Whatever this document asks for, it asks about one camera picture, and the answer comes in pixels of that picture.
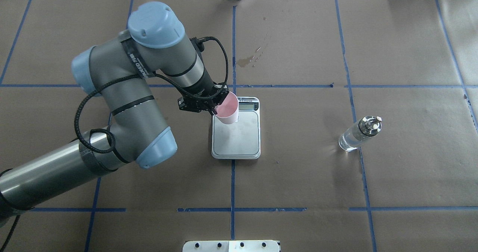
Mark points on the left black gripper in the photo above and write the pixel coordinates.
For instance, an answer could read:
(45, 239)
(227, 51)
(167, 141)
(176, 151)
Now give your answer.
(207, 87)

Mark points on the pink plastic cup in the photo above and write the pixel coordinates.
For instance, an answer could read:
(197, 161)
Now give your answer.
(228, 111)

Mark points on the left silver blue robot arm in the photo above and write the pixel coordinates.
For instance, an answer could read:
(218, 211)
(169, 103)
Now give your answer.
(119, 121)

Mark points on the grey digital kitchen scale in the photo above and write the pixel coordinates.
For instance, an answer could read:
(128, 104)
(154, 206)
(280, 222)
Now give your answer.
(240, 140)

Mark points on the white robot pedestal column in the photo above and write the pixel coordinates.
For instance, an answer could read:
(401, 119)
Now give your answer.
(232, 246)

